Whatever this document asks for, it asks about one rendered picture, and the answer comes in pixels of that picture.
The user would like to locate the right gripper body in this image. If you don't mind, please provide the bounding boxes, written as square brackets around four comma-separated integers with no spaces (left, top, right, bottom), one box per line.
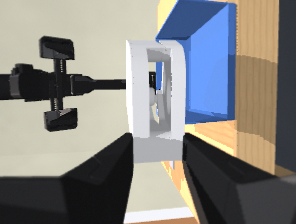
[39,36,78,132]

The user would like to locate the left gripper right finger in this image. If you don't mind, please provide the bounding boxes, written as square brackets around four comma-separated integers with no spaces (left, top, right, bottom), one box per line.
[182,132,296,224]

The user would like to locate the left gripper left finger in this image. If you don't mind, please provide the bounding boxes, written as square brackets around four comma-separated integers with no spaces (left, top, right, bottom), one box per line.
[0,132,134,224]

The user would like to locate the blue open-top tray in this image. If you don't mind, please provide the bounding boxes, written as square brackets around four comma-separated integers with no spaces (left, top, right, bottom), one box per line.
[155,0,236,125]

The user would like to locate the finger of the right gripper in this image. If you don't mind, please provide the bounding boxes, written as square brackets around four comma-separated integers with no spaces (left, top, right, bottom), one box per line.
[47,108,78,126]
[42,42,75,60]

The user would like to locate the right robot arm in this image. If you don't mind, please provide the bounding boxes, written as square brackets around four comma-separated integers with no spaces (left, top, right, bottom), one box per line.
[0,63,156,102]

